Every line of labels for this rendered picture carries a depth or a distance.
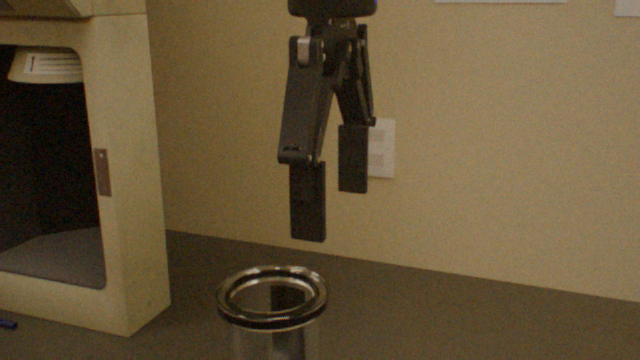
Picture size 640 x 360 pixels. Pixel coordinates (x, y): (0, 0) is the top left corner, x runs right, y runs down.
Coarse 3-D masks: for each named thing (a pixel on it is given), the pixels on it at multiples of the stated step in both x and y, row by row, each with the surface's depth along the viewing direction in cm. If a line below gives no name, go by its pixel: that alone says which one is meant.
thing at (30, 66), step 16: (32, 48) 89; (48, 48) 89; (64, 48) 89; (16, 64) 91; (32, 64) 89; (48, 64) 88; (64, 64) 89; (80, 64) 89; (16, 80) 90; (32, 80) 89; (48, 80) 88; (64, 80) 89; (80, 80) 89
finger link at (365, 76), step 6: (360, 24) 58; (366, 24) 58; (360, 30) 58; (366, 30) 58; (360, 36) 58; (366, 36) 58; (366, 42) 59; (366, 48) 59; (360, 54) 59; (366, 54) 59; (366, 60) 59; (366, 66) 60; (366, 72) 60; (366, 78) 60; (366, 84) 61; (366, 90) 61; (372, 90) 62; (366, 96) 62; (372, 96) 63; (366, 102) 62; (372, 102) 63; (372, 108) 63; (372, 114) 63
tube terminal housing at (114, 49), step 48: (96, 0) 80; (144, 0) 89; (96, 48) 81; (144, 48) 90; (96, 96) 84; (144, 96) 92; (96, 144) 86; (144, 144) 93; (144, 192) 94; (144, 240) 95; (0, 288) 101; (48, 288) 98; (144, 288) 97
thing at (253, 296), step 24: (240, 288) 63; (264, 288) 65; (288, 288) 65; (312, 288) 62; (240, 312) 56; (264, 312) 56; (288, 312) 56; (240, 336) 58; (264, 336) 57; (288, 336) 57; (312, 336) 59
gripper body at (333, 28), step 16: (288, 0) 51; (304, 0) 49; (320, 0) 49; (336, 0) 48; (352, 0) 49; (368, 0) 50; (304, 16) 50; (320, 16) 49; (336, 16) 49; (352, 16) 49; (320, 32) 49; (336, 32) 51; (352, 32) 55; (336, 48) 51
